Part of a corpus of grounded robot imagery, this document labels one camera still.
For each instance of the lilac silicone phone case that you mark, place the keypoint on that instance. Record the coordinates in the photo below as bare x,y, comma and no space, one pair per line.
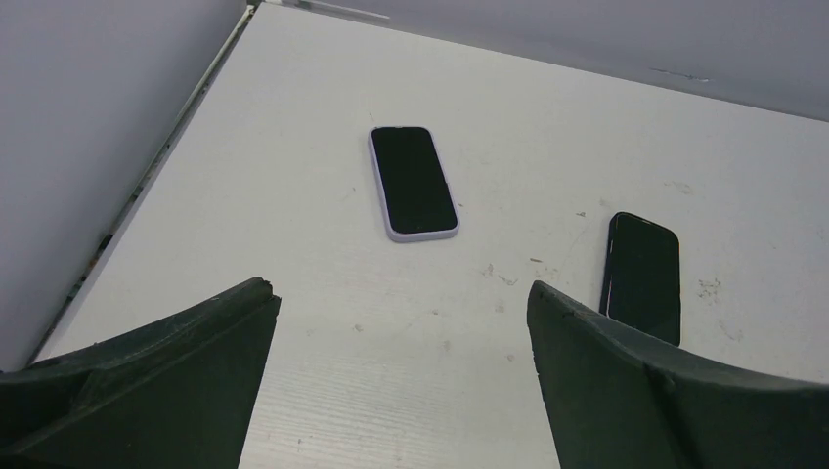
389,223

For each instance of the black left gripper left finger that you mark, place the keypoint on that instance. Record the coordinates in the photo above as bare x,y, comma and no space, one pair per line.
175,393

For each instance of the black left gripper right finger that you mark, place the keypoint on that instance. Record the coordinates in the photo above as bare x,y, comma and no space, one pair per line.
616,397

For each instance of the purple phone black screen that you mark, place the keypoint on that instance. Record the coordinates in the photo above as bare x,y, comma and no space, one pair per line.
413,180

